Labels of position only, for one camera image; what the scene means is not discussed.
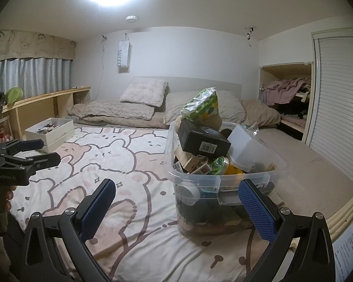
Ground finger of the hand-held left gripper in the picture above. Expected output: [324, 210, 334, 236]
[0, 139, 45, 157]
[5, 152, 62, 171]

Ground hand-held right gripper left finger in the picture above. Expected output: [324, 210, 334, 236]
[24, 178, 117, 282]

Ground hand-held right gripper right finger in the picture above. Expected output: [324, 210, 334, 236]
[238, 178, 333, 282]

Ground translucent white plastic box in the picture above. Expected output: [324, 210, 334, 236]
[226, 124, 286, 173]

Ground clear plastic storage bin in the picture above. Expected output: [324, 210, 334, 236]
[164, 120, 289, 236]

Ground green cotton pad packet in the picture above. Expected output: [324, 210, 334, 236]
[180, 87, 220, 124]

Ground person's left hand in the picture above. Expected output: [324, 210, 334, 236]
[5, 186, 16, 212]

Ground white box of small things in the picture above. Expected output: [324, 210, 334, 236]
[24, 117, 75, 154]

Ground yellow packet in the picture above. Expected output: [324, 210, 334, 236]
[223, 164, 245, 190]

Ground wooden shelf unit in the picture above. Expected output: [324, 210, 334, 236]
[1, 86, 92, 142]

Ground green plush toy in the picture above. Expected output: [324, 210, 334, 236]
[5, 86, 24, 105]

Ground green tape roll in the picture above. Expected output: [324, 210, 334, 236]
[211, 156, 230, 176]

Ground beige bed sheet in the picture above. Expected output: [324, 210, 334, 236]
[257, 126, 353, 222]

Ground grey curtain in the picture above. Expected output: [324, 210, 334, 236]
[0, 57, 75, 102]

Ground small wooden boxes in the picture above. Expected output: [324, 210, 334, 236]
[173, 146, 213, 176]

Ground folded beige quilt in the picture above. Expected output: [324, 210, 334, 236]
[67, 99, 157, 124]

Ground black cardboard box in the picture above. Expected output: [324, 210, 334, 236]
[177, 119, 232, 157]

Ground cream bed edge rails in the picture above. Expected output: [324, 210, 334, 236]
[326, 187, 353, 237]

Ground beige printed curtain valance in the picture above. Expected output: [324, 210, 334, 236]
[0, 29, 77, 63]

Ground white paper sheet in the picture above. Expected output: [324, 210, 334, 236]
[332, 223, 353, 282]

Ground pile of dark clothes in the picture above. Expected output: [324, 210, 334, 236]
[279, 98, 310, 118]

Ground fluffy cream pillow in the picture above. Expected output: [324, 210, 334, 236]
[118, 78, 169, 107]

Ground pile of pink clothes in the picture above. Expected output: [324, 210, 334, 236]
[258, 77, 311, 107]

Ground large beige pillow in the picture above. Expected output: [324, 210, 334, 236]
[163, 90, 248, 126]

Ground wooden closet niche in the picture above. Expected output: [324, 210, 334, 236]
[258, 61, 314, 141]

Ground white louvred closet door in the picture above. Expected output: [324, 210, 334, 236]
[308, 29, 353, 184]

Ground white wall cable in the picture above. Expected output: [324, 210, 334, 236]
[97, 35, 110, 101]

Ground white hanging wall organiser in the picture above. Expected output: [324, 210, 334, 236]
[117, 33, 131, 73]

